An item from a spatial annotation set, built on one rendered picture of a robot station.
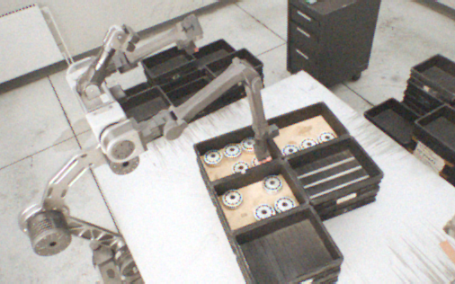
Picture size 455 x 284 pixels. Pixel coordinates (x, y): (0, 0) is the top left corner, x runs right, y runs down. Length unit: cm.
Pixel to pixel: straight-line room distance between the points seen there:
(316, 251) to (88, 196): 205
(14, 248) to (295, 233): 219
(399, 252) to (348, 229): 25
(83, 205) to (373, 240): 219
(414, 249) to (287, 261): 63
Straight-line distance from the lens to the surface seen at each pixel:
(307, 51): 355
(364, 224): 214
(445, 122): 305
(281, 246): 189
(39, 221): 210
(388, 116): 332
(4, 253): 341
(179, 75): 336
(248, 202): 201
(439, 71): 347
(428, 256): 213
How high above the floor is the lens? 250
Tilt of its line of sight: 47 degrees down
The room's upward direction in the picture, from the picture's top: 8 degrees counter-clockwise
